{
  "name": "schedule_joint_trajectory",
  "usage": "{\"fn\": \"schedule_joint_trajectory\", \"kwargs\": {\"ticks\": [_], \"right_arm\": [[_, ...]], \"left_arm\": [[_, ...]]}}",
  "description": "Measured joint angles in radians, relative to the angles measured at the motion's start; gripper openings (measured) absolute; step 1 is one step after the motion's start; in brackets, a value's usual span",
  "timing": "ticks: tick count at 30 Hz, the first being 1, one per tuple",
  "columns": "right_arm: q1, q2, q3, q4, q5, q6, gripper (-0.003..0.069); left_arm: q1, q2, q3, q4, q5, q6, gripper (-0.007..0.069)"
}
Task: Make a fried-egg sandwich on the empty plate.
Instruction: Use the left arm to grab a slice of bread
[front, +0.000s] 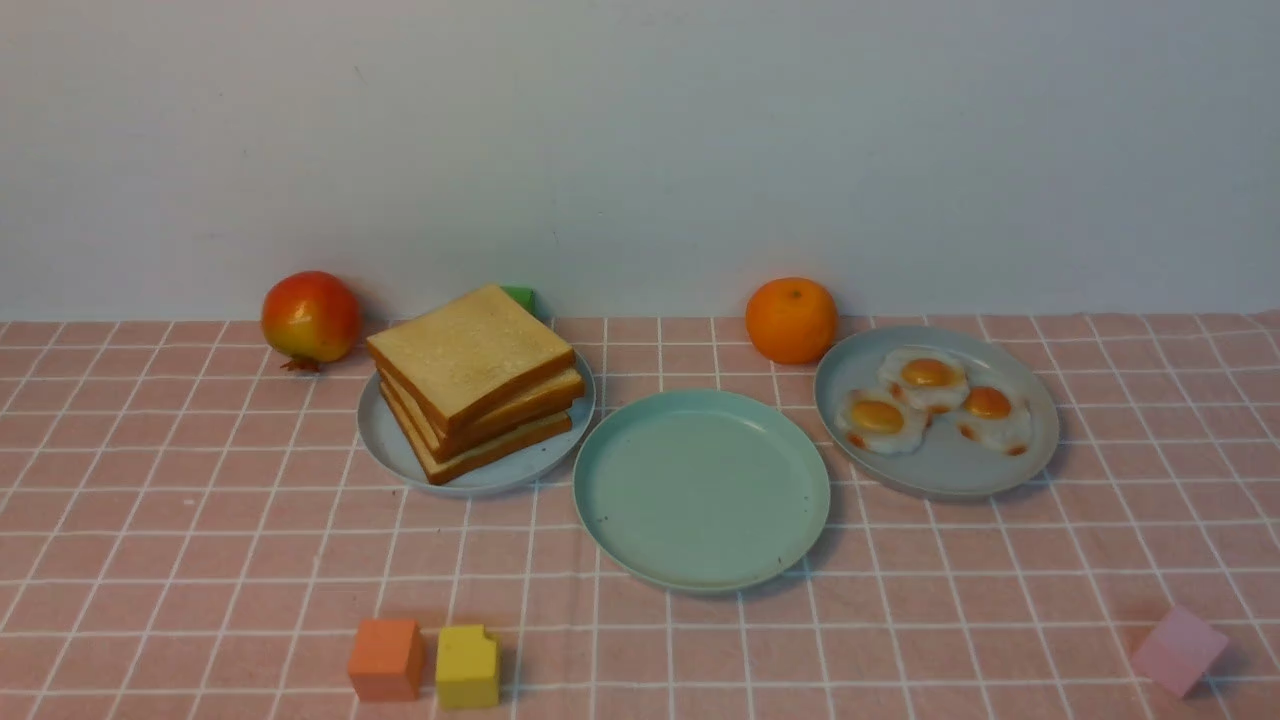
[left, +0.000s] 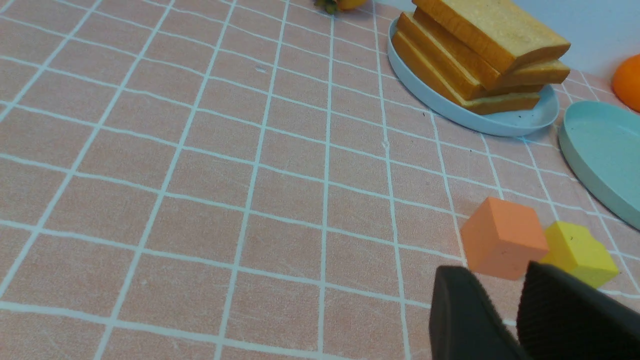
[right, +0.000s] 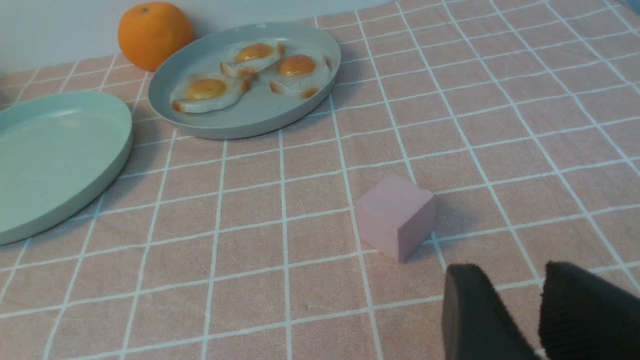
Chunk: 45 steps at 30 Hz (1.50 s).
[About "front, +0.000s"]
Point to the green block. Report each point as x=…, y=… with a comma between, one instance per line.
x=524, y=296

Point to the teal centre plate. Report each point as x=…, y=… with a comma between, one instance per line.
x=701, y=491

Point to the orange fruit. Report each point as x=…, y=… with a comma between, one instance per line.
x=792, y=320

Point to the grey bread plate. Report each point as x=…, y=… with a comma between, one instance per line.
x=384, y=439

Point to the grey egg plate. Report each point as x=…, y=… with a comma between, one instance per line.
x=946, y=465

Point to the red yellow pomegranate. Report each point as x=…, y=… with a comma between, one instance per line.
x=311, y=319

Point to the yellow notched cube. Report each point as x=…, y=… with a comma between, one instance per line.
x=467, y=673

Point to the orange cube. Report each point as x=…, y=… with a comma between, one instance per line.
x=387, y=660

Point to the pink checkered tablecloth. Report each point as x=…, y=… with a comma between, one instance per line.
x=189, y=532

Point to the pink cube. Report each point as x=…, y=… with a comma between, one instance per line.
x=1179, y=652

